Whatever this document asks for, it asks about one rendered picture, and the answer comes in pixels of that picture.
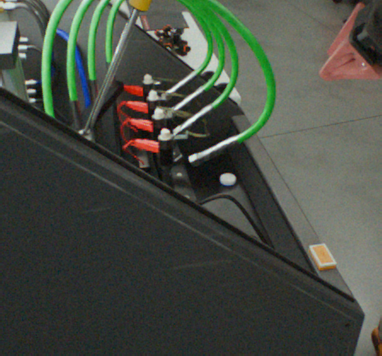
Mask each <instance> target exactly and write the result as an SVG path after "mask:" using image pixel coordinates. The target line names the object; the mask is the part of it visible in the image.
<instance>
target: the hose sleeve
mask: <svg viewBox="0 0 382 356"><path fill-rule="evenodd" d="M238 145H240V142H239V141H238V140H237V135H235V136H233V137H230V138H229V139H226V140H224V141H221V142H220V143H217V144H215V145H213V146H211V147H210V148H208V149H205V150H202V152H200V153H198V155H197V158H198V159H199V161H200V162H203V161H205V160H209V159H213V158H214V157H216V156H218V155H220V154H221V153H223V152H226V151H228V150H231V149H232V148H235V147H236V146H238Z"/></svg>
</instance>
